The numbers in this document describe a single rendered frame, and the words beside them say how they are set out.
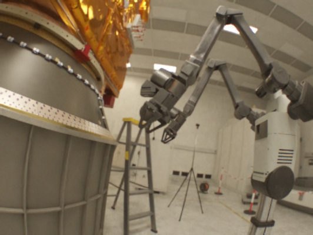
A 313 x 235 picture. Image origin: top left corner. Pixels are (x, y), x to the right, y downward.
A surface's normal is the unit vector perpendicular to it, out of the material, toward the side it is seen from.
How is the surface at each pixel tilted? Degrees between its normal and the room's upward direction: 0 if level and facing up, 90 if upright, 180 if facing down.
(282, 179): 90
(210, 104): 90
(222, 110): 90
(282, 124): 90
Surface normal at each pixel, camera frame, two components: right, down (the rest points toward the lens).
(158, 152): 0.00, -0.22
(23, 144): 0.84, 0.02
